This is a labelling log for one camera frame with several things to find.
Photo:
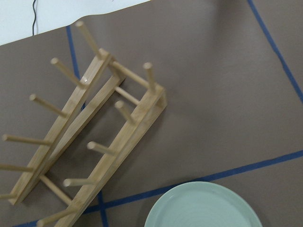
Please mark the pale green ceramic plate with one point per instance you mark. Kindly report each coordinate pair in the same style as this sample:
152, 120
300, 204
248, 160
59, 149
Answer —
201, 204

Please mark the wooden dish rack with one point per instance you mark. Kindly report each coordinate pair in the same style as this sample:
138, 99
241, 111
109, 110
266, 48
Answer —
101, 120

